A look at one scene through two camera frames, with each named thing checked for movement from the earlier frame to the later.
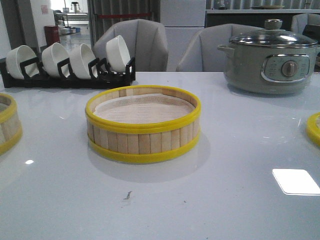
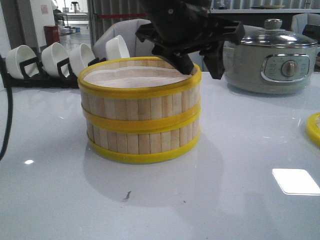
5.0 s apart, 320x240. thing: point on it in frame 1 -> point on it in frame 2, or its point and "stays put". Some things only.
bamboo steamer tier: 11,130 -> 137,94
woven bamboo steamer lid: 313,129 stays put
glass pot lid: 274,36 stays put
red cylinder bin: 52,34 stays put
